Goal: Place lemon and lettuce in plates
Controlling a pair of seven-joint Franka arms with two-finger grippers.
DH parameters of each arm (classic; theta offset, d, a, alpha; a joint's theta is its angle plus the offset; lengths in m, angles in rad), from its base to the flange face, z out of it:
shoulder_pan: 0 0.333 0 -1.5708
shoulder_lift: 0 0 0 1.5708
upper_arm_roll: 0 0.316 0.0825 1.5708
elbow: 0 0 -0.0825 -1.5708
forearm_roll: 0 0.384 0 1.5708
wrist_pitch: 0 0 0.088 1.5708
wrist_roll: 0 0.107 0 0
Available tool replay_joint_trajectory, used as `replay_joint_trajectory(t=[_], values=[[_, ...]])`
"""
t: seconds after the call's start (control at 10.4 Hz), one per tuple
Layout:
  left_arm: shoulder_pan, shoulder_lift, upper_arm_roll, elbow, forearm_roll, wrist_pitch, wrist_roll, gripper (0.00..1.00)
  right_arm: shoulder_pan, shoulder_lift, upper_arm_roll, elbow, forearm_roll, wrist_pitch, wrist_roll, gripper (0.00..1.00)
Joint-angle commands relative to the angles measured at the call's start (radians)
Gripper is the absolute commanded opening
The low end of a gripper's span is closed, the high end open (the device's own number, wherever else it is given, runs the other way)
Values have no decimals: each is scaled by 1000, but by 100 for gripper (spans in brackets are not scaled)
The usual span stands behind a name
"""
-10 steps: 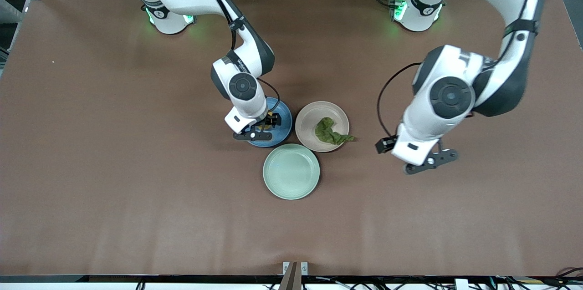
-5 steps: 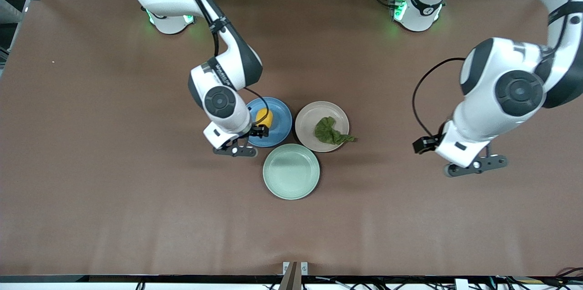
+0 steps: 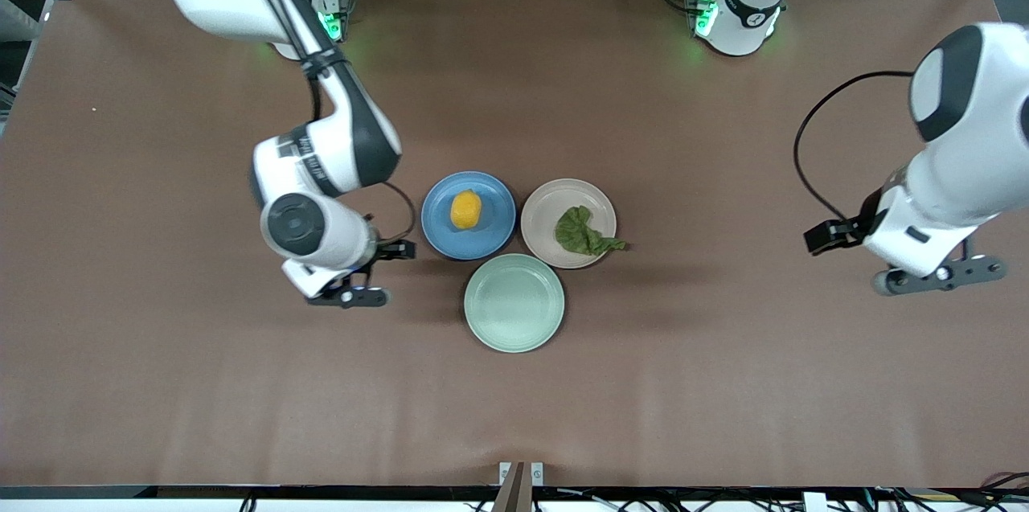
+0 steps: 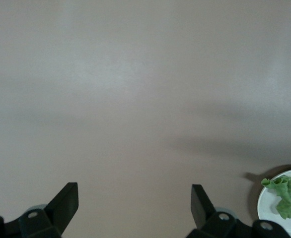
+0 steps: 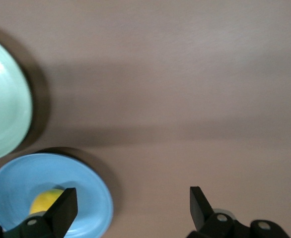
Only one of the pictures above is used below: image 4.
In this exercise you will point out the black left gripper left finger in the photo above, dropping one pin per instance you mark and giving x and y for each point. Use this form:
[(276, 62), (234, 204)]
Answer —
[(63, 205)]

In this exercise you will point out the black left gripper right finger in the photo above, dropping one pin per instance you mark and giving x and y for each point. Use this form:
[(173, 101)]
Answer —
[(201, 208)]

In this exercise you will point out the beige round plate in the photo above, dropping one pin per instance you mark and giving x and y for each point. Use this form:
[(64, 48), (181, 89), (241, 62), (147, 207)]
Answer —
[(268, 205)]

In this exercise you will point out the green lettuce leaf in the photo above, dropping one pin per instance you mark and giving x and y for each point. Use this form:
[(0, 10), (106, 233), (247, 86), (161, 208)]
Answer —
[(290, 198)]

